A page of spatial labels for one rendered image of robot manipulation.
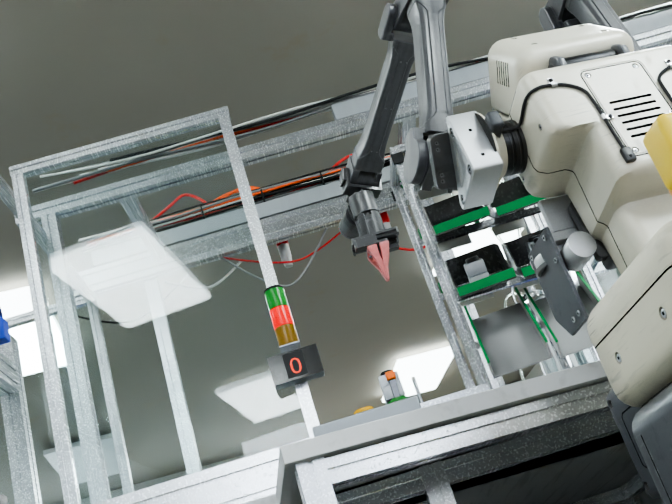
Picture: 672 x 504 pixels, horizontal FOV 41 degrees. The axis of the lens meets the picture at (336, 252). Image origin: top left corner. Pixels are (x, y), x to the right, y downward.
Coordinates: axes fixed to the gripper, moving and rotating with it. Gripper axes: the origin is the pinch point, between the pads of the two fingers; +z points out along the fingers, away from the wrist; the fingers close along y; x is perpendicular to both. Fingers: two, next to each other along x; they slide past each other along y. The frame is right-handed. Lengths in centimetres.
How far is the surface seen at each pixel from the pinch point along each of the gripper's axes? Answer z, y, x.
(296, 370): 5.2, 23.9, -28.6
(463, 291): 3.5, -16.4, -12.3
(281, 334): -4.6, 25.1, -29.2
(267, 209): -86, 21, -123
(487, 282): 3.3, -21.9, -11.3
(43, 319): -27, 81, -33
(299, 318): -177, 21, -489
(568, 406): 42, -18, 30
